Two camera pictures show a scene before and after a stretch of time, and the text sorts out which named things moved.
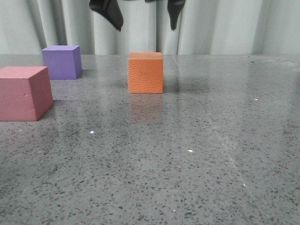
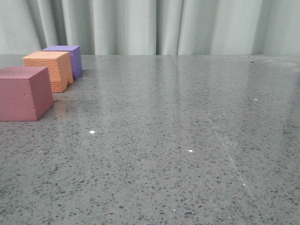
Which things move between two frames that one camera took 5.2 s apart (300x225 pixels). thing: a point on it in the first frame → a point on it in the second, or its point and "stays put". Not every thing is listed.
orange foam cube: x=145 y=72 → x=59 y=64
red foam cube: x=26 y=93 stays put
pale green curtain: x=205 y=27 stays put
